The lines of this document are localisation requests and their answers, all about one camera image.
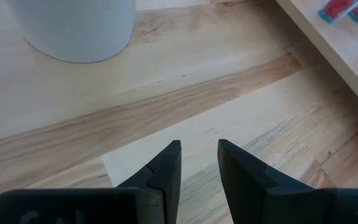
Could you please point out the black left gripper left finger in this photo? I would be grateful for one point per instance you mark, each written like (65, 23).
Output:
(163, 174)

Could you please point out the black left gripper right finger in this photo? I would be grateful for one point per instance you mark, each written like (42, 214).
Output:
(259, 193)

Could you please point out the white round plant pot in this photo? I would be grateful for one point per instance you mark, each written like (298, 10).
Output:
(73, 28)

